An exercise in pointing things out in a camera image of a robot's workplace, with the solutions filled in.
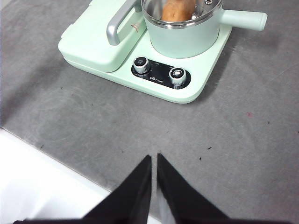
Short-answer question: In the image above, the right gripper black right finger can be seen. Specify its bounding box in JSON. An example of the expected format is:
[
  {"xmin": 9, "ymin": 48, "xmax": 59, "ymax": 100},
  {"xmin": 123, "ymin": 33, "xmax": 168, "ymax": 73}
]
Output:
[{"xmin": 157, "ymin": 153, "xmax": 294, "ymax": 224}]

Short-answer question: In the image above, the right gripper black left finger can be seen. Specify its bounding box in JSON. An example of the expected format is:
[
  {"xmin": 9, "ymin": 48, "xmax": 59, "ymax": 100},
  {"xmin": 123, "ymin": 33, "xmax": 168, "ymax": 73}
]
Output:
[{"xmin": 14, "ymin": 155, "xmax": 152, "ymax": 224}]

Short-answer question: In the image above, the brown potato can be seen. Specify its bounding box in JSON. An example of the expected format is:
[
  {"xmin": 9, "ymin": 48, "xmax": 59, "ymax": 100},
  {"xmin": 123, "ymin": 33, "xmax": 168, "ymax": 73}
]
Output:
[{"xmin": 161, "ymin": 0, "xmax": 196, "ymax": 21}]

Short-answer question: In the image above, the glass lid with green knob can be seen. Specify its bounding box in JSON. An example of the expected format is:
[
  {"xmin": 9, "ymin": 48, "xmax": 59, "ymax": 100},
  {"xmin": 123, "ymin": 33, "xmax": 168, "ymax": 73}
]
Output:
[{"xmin": 141, "ymin": 0, "xmax": 222, "ymax": 27}]

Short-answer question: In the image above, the silver control knob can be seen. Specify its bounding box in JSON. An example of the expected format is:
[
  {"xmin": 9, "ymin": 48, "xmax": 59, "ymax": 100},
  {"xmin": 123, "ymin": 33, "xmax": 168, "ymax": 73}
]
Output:
[
  {"xmin": 168, "ymin": 67, "xmax": 187, "ymax": 86},
  {"xmin": 132, "ymin": 56, "xmax": 151, "ymax": 74}
]

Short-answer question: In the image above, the green breakfast machine base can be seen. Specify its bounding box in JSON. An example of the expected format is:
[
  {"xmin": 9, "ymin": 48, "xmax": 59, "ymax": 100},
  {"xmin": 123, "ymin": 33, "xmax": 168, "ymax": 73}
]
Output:
[{"xmin": 57, "ymin": 0, "xmax": 234, "ymax": 104}]

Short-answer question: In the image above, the green pot with handle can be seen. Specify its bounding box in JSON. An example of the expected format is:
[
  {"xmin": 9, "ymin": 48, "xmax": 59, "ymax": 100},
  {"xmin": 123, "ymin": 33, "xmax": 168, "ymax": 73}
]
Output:
[{"xmin": 141, "ymin": 0, "xmax": 268, "ymax": 59}]

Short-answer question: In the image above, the green griddle cover silver handle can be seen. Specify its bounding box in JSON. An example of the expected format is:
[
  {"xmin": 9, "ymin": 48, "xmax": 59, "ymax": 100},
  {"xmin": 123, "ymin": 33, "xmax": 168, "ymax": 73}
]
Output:
[{"xmin": 58, "ymin": 0, "xmax": 150, "ymax": 73}]

